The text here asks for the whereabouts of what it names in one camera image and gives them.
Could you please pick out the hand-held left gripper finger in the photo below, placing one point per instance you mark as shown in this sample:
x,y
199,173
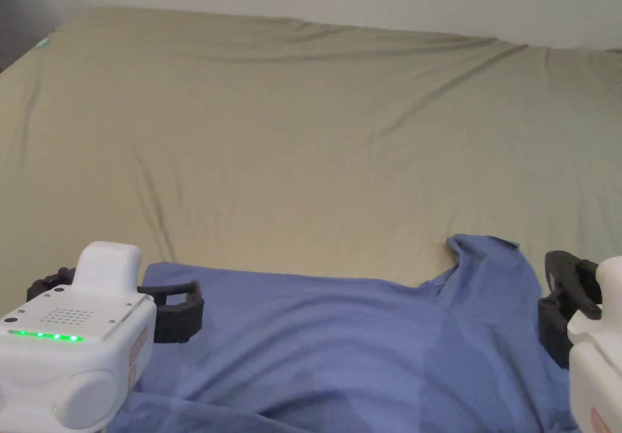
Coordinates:
x,y
47,283
181,319

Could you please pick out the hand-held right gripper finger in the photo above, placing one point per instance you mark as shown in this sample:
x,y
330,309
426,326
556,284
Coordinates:
x,y
566,302

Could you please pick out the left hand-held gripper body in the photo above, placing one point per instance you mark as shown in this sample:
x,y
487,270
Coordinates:
x,y
73,355

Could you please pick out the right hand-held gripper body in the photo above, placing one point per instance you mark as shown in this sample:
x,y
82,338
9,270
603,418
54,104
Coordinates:
x,y
600,355

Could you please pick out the blue shirt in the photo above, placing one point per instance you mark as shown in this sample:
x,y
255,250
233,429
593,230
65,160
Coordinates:
x,y
350,345

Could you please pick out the bed with beige sheet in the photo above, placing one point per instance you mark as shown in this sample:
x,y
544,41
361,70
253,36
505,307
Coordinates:
x,y
291,141

